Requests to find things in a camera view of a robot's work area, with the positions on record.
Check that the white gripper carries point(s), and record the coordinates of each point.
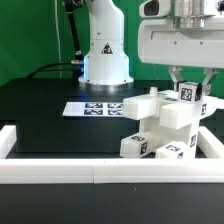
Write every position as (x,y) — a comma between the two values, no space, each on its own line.
(183,33)

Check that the white tagged cube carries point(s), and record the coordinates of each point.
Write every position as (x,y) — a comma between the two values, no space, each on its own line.
(189,92)

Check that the white chair back part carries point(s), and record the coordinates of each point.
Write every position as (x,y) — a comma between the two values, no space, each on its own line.
(171,112)

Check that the white chair seat part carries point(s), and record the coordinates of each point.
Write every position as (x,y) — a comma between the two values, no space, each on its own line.
(188,135)

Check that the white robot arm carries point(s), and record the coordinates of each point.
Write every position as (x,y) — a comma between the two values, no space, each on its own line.
(105,65)

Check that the white marker sheet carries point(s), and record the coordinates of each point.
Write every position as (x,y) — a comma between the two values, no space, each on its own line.
(93,109)

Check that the white U-shaped fence frame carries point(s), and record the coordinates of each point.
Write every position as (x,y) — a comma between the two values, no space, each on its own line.
(102,171)

